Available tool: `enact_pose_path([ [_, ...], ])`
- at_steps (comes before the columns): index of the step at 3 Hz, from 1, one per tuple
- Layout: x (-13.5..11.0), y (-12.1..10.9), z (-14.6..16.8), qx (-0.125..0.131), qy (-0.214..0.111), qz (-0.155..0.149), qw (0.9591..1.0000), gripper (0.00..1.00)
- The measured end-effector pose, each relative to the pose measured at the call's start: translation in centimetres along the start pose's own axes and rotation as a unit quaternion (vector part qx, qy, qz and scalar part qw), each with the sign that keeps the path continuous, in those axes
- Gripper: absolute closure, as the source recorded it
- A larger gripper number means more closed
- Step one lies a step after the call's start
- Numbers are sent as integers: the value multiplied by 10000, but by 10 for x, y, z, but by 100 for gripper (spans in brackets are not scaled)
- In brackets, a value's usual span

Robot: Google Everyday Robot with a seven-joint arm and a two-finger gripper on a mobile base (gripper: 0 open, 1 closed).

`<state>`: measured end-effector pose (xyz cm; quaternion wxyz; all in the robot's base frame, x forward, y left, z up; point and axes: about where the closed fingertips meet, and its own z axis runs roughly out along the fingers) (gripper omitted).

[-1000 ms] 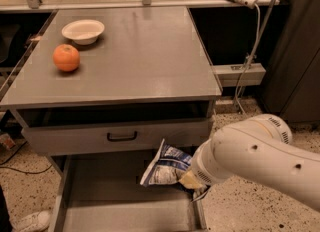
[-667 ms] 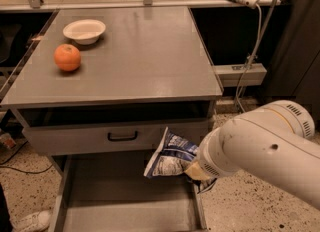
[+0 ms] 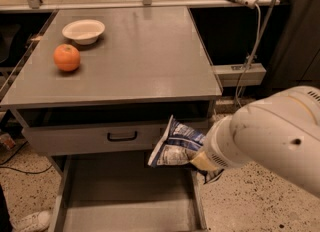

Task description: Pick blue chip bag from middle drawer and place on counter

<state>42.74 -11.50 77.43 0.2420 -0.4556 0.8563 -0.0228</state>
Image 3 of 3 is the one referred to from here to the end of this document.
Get grey top drawer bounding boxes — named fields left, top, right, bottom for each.
left=21, top=115, right=215, bottom=157

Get blue chip bag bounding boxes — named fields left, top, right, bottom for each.
left=147, top=114, right=224, bottom=185

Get white sneaker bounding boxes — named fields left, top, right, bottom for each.
left=12, top=210, right=52, bottom=232

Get black floor cable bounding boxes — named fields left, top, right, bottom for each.
left=0, top=140, right=54, bottom=175

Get orange fruit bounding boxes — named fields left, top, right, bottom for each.
left=53, top=44, right=80, bottom=72

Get dark grey side cabinet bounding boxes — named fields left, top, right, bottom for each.
left=255, top=0, right=320, bottom=98

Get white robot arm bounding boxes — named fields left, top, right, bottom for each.
left=191, top=86, right=320, bottom=197

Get grey metal drawer cabinet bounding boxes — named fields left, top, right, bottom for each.
left=0, top=5, right=224, bottom=232

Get white power cable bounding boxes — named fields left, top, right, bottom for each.
left=233, top=2, right=264, bottom=110

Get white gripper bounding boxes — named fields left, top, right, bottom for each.
left=190, top=116, right=249, bottom=171

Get black drawer handle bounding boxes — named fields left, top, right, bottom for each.
left=107, top=131, right=138, bottom=142

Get white paper bowl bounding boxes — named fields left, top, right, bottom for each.
left=62, top=19, right=105, bottom=45

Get open grey middle drawer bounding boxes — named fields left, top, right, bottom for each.
left=48, top=151, right=208, bottom=232

